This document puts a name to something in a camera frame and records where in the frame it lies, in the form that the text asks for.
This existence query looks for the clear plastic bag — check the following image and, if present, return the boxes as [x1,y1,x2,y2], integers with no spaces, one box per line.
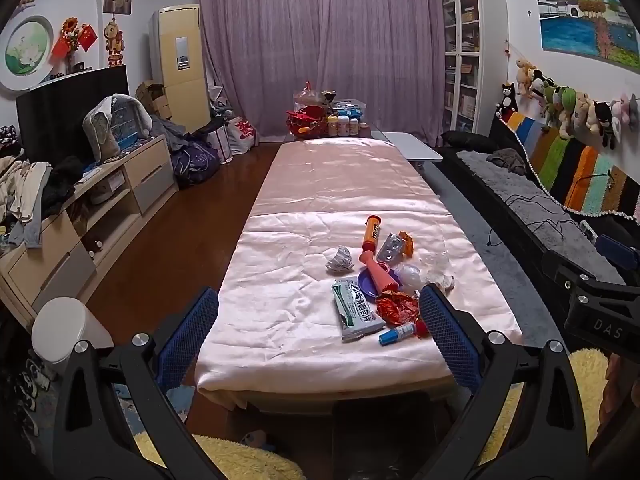
[398,252,456,293]

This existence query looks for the grey fluffy blanket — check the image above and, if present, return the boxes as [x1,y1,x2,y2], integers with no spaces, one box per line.
[457,150,626,286]

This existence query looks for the blue bird cage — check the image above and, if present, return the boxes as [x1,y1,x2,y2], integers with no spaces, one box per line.
[107,97,142,148]

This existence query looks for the red crumpled wrapper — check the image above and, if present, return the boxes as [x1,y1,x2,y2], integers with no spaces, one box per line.
[375,292,422,332]

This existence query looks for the dark blue bag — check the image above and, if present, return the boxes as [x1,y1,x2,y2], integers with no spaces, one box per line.
[170,139,222,189]

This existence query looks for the white round bin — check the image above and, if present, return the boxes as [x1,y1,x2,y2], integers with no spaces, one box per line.
[31,296,117,364]

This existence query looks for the blue white small tube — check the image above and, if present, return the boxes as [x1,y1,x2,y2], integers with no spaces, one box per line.
[378,322,418,347]

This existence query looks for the cardboard boxes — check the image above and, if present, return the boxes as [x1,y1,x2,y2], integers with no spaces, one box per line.
[136,80,174,121]

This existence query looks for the round wall decoration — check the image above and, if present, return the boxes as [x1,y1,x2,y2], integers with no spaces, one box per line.
[0,14,55,93]

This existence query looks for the purple curtain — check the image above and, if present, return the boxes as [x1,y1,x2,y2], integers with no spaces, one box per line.
[195,0,451,141]

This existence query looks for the pink plastic horn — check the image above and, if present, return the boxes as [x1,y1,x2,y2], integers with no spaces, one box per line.
[358,250,401,295]

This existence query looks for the yellow fluffy rug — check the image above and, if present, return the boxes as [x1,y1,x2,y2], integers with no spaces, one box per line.
[132,347,615,480]

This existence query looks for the black cable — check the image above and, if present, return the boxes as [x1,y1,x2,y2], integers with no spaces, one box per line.
[486,172,617,247]

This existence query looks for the white glass bookcase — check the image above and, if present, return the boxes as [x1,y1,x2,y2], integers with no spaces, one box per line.
[439,0,484,133]

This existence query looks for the black television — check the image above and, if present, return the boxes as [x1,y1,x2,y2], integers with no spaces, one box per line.
[16,66,130,163]

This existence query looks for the white folding table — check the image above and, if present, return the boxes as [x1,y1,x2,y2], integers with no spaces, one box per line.
[382,131,444,166]

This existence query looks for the pile of clothes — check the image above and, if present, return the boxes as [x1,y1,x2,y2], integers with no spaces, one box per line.
[0,155,87,250]

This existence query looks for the silver blister pack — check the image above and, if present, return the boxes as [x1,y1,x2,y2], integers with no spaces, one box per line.
[376,232,407,263]

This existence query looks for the grey clothes heap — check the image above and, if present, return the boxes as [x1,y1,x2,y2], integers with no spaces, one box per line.
[149,112,193,152]

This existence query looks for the pink satin tablecloth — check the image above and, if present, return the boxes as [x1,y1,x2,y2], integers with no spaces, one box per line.
[194,137,523,401]

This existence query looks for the purple plastic plate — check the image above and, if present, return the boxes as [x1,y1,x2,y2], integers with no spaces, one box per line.
[358,269,401,303]

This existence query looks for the black sofa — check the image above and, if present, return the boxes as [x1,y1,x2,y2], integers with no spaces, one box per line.
[440,130,640,291]

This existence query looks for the orange tube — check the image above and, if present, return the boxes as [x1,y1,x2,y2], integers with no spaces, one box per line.
[361,215,384,263]

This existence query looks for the dark cloth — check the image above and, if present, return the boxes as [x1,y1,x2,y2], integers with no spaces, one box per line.
[487,149,532,177]

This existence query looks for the grey white cage cover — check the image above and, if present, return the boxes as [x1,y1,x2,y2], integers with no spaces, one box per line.
[82,92,153,162]

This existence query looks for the beige television cabinet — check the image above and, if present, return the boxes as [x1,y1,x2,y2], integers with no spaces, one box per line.
[0,135,179,313]

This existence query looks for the green white medicine packet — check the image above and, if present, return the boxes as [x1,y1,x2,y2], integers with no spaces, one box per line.
[331,277,387,343]

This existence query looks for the row of plush toys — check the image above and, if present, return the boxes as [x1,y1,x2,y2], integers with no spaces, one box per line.
[495,57,640,151]

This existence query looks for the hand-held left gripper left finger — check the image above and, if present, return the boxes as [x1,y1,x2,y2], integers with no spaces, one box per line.
[52,286,223,480]

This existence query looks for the landscape wall painting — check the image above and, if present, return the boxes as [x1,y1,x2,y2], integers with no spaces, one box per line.
[531,0,640,68]

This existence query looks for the yellow standing air conditioner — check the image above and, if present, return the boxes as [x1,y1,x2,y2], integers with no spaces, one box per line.
[149,4,212,133]

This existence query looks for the red white shopping bag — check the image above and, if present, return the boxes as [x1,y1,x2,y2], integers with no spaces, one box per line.
[227,116,259,154]

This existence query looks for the grey rug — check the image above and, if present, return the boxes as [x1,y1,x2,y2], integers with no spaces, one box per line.
[425,160,568,353]

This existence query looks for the striped crocheted blanket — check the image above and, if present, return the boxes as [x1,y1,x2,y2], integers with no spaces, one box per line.
[500,110,640,221]

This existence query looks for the black cushion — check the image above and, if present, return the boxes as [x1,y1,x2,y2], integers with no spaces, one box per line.
[442,131,497,151]

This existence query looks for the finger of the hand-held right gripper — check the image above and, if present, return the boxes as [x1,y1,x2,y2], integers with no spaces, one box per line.
[594,234,638,270]
[542,252,640,306]

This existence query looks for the red gold hanging ornament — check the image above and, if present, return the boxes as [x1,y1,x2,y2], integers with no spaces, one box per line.
[104,20,126,67]

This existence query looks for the crumpled paper ball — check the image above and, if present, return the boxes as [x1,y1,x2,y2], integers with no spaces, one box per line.
[325,245,355,273]

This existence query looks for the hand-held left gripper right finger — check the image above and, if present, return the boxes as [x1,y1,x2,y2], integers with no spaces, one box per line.
[419,283,589,480]

